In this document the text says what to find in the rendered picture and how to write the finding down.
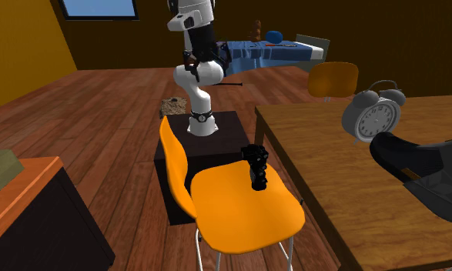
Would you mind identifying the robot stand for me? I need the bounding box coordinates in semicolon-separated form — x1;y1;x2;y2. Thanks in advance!
153;110;265;226

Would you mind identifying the bed with blue cover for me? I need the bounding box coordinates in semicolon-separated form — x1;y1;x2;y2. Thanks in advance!
216;33;331;78

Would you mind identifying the orange chair with white legs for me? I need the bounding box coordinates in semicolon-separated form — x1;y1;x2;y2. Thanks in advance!
159;115;306;271

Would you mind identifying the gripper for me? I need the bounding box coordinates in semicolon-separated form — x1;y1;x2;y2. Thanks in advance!
182;23;233;83

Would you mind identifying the black shoe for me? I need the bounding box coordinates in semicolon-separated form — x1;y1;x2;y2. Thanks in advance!
369;131;452;226

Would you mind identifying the dark cabinet with wooden top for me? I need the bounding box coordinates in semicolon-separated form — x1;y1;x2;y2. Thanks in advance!
0;156;116;271

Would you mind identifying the brown chair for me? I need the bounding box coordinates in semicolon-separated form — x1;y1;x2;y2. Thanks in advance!
307;61;360;103

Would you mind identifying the blue ball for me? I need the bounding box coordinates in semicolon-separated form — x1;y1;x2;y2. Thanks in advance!
264;30;284;45

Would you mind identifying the olive green box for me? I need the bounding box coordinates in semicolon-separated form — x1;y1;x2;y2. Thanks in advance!
0;149;25;192

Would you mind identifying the brown figure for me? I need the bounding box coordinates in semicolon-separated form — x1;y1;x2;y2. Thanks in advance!
249;19;263;43

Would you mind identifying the brown rock-like lump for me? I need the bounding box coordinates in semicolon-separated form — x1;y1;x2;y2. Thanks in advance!
159;96;189;119

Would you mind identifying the wooden table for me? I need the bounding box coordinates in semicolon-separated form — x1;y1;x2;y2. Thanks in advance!
254;95;452;271

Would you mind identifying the grey alarm clock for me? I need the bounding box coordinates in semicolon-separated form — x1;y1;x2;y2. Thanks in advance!
340;79;407;145

